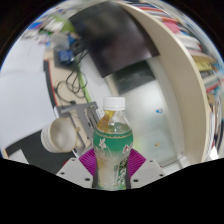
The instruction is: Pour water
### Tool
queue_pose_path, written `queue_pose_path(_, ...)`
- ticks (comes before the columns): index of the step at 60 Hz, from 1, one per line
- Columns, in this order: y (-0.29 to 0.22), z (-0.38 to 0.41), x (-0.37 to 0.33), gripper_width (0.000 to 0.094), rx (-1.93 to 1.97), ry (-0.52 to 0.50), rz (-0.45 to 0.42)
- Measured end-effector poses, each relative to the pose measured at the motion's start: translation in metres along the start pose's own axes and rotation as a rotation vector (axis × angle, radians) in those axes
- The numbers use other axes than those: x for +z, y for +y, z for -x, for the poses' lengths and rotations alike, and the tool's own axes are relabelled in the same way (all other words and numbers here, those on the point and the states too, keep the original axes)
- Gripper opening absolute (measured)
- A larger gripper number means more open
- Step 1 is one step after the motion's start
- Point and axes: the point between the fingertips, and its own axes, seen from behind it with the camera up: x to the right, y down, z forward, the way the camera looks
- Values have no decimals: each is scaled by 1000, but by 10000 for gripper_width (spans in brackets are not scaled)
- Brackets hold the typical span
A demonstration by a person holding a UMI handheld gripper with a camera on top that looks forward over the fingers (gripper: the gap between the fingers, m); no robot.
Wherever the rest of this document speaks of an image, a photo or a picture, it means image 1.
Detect tangled black cables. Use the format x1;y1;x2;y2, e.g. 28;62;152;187
54;49;89;104

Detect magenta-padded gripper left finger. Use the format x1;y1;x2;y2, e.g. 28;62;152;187
55;148;98;188

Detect grey metal laptop stand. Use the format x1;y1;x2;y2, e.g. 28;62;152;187
54;101;101;158

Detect black computer monitor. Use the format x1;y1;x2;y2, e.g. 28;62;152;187
68;1;160;78

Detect black desk mat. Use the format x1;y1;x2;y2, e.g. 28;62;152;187
4;129;84;174

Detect beige shelf with books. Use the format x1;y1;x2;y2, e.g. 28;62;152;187
116;0;224;164

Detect blue desk device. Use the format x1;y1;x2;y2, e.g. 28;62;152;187
58;49;76;65

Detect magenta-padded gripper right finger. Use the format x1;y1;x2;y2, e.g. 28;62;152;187
126;148;167;189

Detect green-labelled clear drink bottle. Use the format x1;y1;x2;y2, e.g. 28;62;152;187
92;96;134;191

